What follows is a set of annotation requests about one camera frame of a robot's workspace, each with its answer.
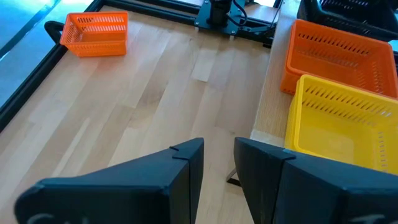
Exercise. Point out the yellow plastic perforated basket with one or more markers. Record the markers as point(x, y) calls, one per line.
point(326, 137)

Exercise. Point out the black plastic perforated basket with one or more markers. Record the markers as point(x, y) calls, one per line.
point(357, 31)

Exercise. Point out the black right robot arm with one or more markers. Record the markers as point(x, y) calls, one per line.
point(217, 12)

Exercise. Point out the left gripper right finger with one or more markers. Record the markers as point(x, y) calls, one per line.
point(311, 193)

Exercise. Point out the wooden shelf with black legs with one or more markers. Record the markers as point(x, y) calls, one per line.
point(273, 93)

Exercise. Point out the orange plastic perforated basket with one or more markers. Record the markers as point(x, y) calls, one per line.
point(284, 84)
point(335, 62)
point(93, 37)

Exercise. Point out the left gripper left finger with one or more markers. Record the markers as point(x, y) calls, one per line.
point(124, 193)

